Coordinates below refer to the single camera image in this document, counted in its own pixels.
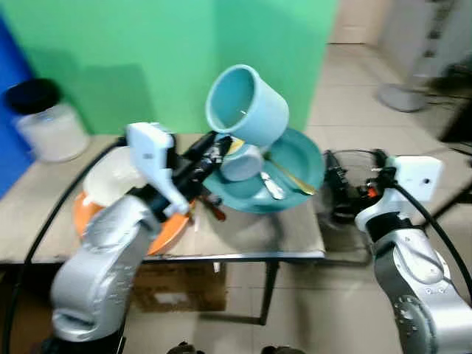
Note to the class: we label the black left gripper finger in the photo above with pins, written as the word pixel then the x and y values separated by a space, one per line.
pixel 223 157
pixel 220 139

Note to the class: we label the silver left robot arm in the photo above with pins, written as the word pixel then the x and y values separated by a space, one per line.
pixel 103 258

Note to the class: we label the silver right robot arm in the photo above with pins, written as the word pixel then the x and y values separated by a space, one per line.
pixel 420 287

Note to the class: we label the small light blue cup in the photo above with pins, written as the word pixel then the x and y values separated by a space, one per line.
pixel 243 166

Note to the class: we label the silver spoon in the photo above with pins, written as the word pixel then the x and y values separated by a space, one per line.
pixel 273 188

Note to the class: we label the teal plate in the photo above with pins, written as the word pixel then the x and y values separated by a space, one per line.
pixel 291 166

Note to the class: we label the gold utensil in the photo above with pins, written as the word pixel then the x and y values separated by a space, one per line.
pixel 291 177

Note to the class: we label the orange plate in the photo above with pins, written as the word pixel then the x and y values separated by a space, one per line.
pixel 169 232

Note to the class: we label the white bowl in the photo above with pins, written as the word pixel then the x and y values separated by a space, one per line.
pixel 110 181

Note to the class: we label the grey stand base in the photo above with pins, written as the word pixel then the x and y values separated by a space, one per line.
pixel 402 98

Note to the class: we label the green backdrop panel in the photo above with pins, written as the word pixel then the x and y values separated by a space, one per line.
pixel 147 51

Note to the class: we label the cardboard box with label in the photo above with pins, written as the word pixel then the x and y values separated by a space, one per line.
pixel 181 287

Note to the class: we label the black table leg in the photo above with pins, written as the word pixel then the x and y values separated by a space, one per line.
pixel 269 291

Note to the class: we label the white bin with black bag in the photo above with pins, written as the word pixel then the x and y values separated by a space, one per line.
pixel 51 129

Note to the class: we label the black right robot foot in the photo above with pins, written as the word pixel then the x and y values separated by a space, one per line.
pixel 284 349

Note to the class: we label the black robot foot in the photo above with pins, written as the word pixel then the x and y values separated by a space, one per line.
pixel 284 349
pixel 186 348

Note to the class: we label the black left robot foot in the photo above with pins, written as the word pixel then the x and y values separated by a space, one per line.
pixel 186 348

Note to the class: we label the blue panel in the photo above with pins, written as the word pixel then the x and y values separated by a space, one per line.
pixel 9 133

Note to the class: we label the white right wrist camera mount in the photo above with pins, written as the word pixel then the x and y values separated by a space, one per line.
pixel 417 177

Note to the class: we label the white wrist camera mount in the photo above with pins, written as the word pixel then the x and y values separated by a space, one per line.
pixel 151 155
pixel 417 177

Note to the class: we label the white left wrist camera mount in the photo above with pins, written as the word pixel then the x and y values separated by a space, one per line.
pixel 151 155

